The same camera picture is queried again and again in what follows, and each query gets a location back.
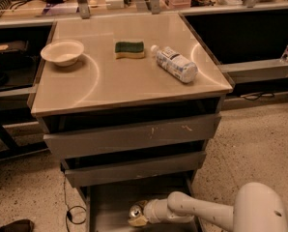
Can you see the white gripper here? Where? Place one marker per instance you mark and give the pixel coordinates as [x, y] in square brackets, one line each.
[156, 209]

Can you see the silver 7up soda can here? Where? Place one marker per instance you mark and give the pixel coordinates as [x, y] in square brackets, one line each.
[136, 211]

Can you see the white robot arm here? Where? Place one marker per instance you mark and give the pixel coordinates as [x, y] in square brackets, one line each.
[257, 208]

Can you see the grey open bottom drawer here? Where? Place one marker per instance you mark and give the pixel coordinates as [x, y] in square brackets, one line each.
[109, 204]

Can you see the grey middle drawer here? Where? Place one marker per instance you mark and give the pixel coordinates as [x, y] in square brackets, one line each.
[133, 170]

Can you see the grey drawer cabinet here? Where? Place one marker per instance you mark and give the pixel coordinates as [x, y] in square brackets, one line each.
[100, 91]

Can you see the grey top drawer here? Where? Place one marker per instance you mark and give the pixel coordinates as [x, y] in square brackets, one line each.
[83, 143]

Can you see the dark shoe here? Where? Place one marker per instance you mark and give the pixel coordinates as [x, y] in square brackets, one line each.
[23, 225]

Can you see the clear plastic water bottle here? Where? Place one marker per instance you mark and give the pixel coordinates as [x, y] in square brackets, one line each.
[175, 63]

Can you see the green and yellow sponge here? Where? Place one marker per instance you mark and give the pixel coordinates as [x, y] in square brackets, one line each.
[132, 50]

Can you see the white paper bowl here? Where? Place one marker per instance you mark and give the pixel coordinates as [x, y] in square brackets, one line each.
[62, 53]

